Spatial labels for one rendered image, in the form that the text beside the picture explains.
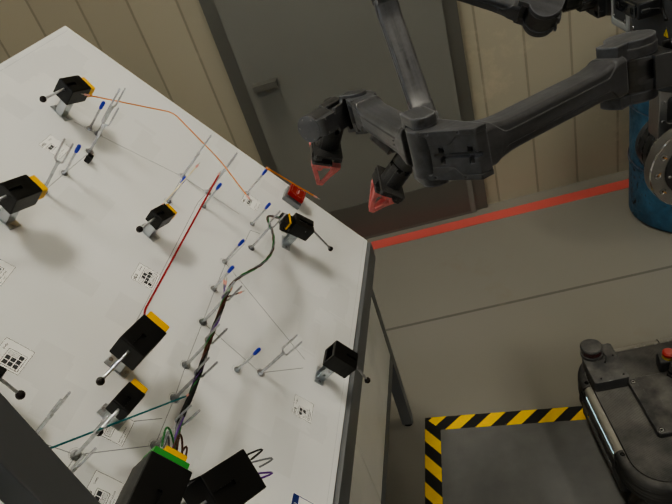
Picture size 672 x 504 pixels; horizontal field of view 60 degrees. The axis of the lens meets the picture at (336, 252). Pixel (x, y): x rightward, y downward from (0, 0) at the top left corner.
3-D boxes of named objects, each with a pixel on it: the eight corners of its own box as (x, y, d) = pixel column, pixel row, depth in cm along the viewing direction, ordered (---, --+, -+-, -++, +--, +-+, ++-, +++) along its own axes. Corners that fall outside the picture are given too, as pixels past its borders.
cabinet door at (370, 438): (392, 355, 204) (365, 268, 182) (384, 501, 160) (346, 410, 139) (385, 355, 205) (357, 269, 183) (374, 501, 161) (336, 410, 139)
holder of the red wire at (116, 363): (67, 395, 92) (93, 362, 87) (118, 345, 104) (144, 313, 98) (92, 415, 93) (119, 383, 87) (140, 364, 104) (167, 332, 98)
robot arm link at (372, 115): (459, 179, 88) (445, 109, 83) (423, 192, 88) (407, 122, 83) (377, 127, 127) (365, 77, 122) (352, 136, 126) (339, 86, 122)
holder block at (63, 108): (23, 112, 123) (37, 81, 118) (63, 103, 133) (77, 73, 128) (38, 128, 123) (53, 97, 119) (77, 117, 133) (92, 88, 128)
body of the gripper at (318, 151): (312, 162, 129) (319, 134, 124) (310, 135, 136) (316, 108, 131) (341, 165, 130) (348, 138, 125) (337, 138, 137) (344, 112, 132)
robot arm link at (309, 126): (379, 127, 124) (368, 87, 120) (349, 148, 116) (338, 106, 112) (334, 131, 131) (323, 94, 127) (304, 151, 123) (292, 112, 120)
